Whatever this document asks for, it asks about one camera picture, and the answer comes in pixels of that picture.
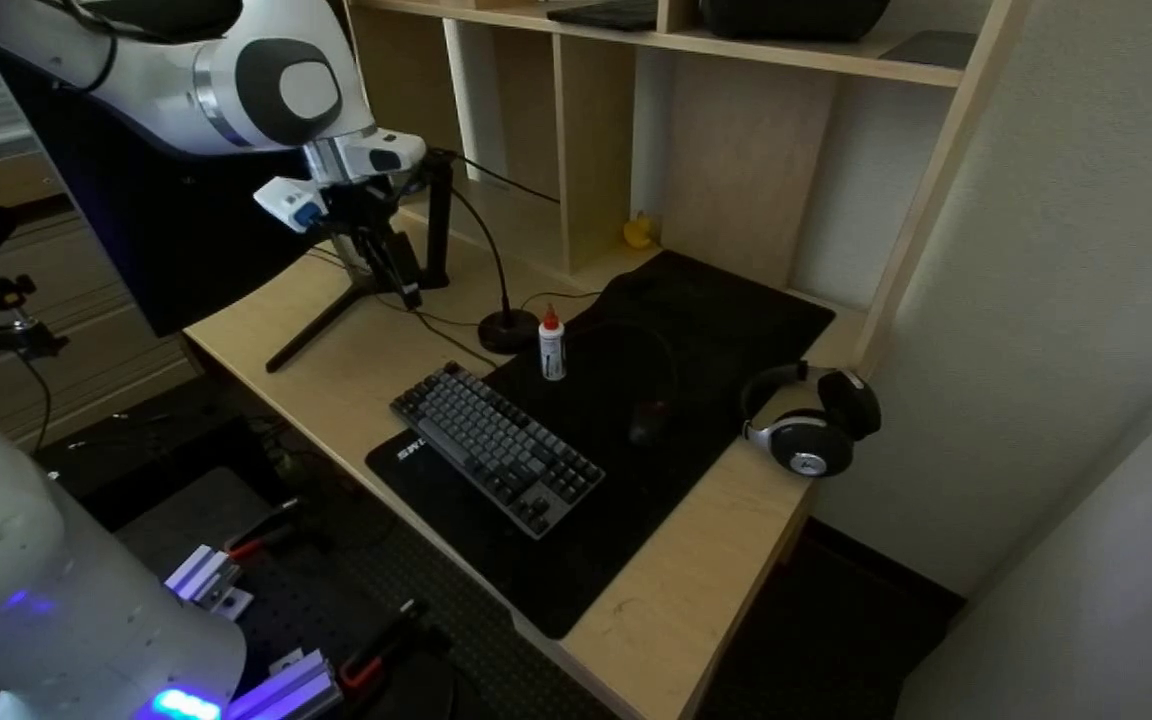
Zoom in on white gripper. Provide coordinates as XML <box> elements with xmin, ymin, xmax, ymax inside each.
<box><xmin>300</xmin><ymin>123</ymin><xmax>432</xmax><ymax>313</ymax></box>

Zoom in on dark grey mechanical keyboard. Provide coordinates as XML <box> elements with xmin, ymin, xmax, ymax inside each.
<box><xmin>386</xmin><ymin>362</ymin><xmax>610</xmax><ymax>544</ymax></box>

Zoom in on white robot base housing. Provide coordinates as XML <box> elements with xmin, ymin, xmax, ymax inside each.
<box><xmin>0</xmin><ymin>380</ymin><xmax>253</xmax><ymax>720</ymax></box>

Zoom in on black desk tripod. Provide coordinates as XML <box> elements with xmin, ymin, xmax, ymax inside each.
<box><xmin>263</xmin><ymin>150</ymin><xmax>458</xmax><ymax>376</ymax></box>

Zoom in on white glue bottle red cap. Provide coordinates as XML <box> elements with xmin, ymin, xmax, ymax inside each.
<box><xmin>536</xmin><ymin>303</ymin><xmax>572</xmax><ymax>387</ymax></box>

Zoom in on yellow rubber duck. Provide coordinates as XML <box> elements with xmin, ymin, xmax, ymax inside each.
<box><xmin>621</xmin><ymin>213</ymin><xmax>663</xmax><ymax>255</ymax></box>

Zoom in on dark blue panel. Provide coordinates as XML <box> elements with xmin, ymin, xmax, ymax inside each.
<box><xmin>0</xmin><ymin>44</ymin><xmax>347</xmax><ymax>341</ymax></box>

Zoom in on black desk mat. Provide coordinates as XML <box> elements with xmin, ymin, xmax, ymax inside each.
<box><xmin>360</xmin><ymin>250</ymin><xmax>839</xmax><ymax>644</ymax></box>

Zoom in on black laptop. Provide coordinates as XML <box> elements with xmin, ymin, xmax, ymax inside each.
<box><xmin>542</xmin><ymin>0</ymin><xmax>663</xmax><ymax>35</ymax></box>

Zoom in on light wooden shelf unit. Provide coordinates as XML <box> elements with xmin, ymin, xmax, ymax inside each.
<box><xmin>341</xmin><ymin>0</ymin><xmax>1029</xmax><ymax>376</ymax></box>

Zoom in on purple lit metal block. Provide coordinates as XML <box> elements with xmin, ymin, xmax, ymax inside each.
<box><xmin>222</xmin><ymin>644</ymin><xmax>347</xmax><ymax>720</ymax></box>
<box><xmin>160</xmin><ymin>538</ymin><xmax>258</xmax><ymax>625</ymax></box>

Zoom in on black and silver headphones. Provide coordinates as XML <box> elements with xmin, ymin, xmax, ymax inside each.
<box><xmin>735</xmin><ymin>357</ymin><xmax>885</xmax><ymax>486</ymax></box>

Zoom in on black bag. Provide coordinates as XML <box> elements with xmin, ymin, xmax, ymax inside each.
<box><xmin>692</xmin><ymin>0</ymin><xmax>892</xmax><ymax>44</ymax></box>

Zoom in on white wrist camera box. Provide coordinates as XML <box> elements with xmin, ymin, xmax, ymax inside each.
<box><xmin>247</xmin><ymin>171</ymin><xmax>326</xmax><ymax>240</ymax></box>

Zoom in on red handled tool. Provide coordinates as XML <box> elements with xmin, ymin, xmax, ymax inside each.
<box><xmin>218</xmin><ymin>498</ymin><xmax>308</xmax><ymax>569</ymax></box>
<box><xmin>336</xmin><ymin>598</ymin><xmax>432</xmax><ymax>697</ymax></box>

